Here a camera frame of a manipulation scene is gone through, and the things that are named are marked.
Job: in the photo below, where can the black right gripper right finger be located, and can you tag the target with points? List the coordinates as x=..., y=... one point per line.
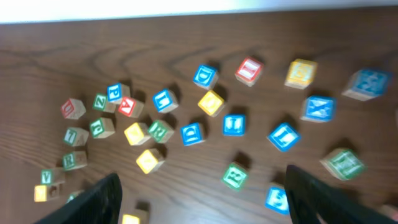
x=310, y=200

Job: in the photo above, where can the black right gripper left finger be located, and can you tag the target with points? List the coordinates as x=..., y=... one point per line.
x=100, y=204

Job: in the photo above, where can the blue l letter block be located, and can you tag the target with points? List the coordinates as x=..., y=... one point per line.
x=284, y=137
x=165, y=101

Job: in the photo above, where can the yellow O letter block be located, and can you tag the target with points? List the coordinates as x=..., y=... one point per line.
x=211, y=103

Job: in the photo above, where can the yellow C letter block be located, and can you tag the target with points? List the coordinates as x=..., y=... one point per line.
x=137, y=217

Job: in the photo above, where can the green r letter block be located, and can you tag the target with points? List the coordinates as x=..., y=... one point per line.
x=160, y=131
x=74, y=160

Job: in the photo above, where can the green 4 number block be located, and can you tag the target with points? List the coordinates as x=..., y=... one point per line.
x=74, y=194

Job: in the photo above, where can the blue 5 number block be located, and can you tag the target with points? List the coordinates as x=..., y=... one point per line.
x=276, y=199

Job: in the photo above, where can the green N letter block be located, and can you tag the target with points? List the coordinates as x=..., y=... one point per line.
x=343, y=164

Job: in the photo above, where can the green V letter block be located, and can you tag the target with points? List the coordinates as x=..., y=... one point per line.
x=52, y=176

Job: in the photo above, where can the yellow G letter block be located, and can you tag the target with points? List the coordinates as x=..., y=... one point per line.
x=44, y=193

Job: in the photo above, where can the green 7 number block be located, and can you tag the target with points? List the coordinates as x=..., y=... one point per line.
x=76, y=137

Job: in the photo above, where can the green J letter block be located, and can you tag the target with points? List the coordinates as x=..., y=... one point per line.
x=390, y=211

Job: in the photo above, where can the green G letter block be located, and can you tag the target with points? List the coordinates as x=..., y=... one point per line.
x=102, y=128

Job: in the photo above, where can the green B letter block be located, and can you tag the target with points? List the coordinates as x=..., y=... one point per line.
x=235, y=176

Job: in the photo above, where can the blue X letter block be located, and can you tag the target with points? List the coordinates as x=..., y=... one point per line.
x=319, y=109

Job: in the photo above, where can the red U letter block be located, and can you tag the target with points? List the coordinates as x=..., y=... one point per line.
x=73, y=109

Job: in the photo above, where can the green Z letter block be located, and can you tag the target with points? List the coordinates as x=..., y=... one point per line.
x=101, y=103

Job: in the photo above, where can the red A letter block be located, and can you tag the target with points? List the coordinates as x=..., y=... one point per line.
x=131, y=107

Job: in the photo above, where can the blue I letter block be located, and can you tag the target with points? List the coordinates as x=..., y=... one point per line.
x=234, y=125

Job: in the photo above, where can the blue P letter block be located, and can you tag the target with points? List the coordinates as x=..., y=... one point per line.
x=116, y=92

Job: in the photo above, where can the yellow S letter block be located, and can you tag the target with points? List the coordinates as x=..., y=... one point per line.
x=301, y=73

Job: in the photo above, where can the blue H letter block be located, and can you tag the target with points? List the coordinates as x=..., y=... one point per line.
x=366, y=84

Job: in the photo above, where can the red I letter block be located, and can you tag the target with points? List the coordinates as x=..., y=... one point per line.
x=249, y=71

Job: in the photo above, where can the blue D letter block upper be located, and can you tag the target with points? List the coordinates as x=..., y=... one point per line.
x=205, y=76

